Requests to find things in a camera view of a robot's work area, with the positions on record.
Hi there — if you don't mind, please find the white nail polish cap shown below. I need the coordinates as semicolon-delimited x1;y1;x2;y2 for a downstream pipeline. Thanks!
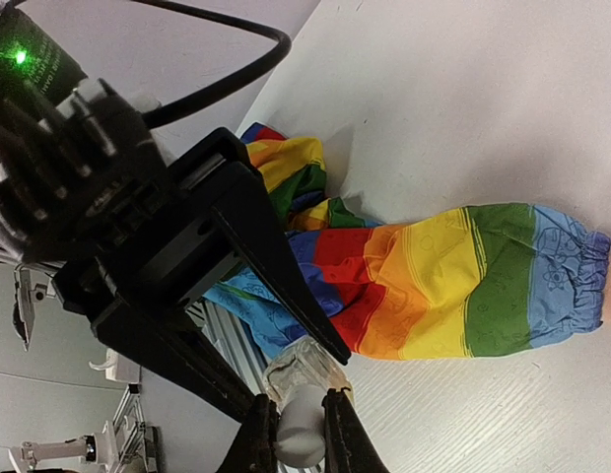
274;384;326;468

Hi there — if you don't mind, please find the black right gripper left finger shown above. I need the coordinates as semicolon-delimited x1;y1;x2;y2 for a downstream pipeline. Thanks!
219;394;279;473

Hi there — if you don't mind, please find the rainbow striped jacket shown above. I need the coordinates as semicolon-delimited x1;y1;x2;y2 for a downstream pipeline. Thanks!
202;122;611;365

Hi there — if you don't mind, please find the clear nail polish bottle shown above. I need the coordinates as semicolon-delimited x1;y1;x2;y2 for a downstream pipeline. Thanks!
262;336;353;407

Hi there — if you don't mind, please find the black left camera cable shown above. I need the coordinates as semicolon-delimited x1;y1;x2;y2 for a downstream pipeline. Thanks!
9;0;293;130

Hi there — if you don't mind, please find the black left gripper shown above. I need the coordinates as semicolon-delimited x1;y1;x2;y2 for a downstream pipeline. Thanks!
0;81;266;355

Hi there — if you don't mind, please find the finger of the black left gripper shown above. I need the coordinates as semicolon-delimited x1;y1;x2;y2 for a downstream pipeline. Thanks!
209;162;351;366
96;304;255;423

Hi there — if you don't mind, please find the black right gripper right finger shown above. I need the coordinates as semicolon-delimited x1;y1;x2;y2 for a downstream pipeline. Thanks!
322;388;384;473

